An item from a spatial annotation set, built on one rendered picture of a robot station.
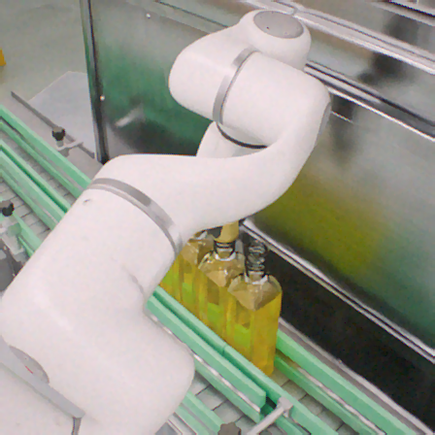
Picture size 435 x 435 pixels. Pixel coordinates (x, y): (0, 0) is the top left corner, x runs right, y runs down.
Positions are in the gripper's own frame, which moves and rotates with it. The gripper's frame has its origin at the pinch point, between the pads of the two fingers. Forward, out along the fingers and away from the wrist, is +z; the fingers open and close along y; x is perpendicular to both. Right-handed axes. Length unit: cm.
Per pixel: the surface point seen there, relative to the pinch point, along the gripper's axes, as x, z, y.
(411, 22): 6.2, -28.9, -15.1
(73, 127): -85, 65, -29
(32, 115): -82, 51, -14
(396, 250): 18.3, -2.9, -12.7
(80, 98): -99, 68, -41
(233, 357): 11.2, 17.9, 4.1
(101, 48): -53, 12, -17
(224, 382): 12.5, 22.1, 5.8
